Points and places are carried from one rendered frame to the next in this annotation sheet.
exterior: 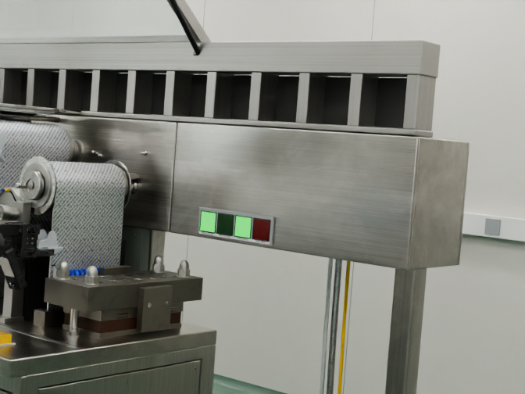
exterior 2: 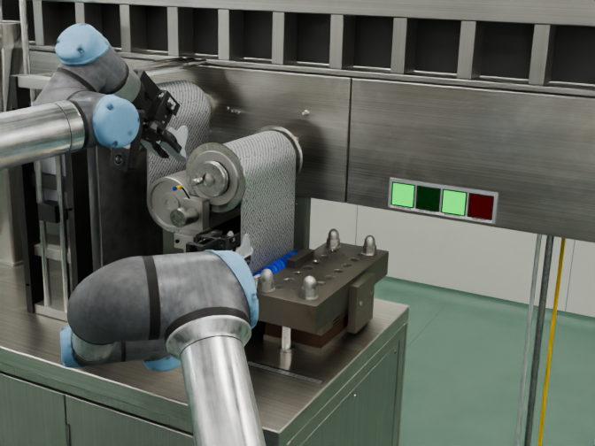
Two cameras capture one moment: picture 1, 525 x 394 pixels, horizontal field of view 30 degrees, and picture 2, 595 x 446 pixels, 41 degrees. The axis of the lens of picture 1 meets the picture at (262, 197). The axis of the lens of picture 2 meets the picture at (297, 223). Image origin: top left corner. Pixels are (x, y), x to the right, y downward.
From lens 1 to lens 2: 1.17 m
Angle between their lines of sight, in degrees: 18
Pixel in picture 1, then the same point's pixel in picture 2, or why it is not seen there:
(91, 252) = (273, 241)
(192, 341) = (395, 326)
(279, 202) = (505, 177)
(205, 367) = (401, 346)
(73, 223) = (258, 216)
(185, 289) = (378, 269)
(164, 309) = (369, 300)
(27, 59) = not seen: outside the picture
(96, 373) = (336, 402)
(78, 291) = (300, 309)
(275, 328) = not seen: hidden behind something
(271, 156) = (493, 123)
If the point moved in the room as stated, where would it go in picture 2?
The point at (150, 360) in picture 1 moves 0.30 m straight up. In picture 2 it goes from (370, 364) to (377, 234)
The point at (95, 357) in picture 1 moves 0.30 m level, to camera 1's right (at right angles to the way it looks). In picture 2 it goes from (336, 387) to (477, 375)
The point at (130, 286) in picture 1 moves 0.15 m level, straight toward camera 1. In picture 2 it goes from (343, 288) to (372, 315)
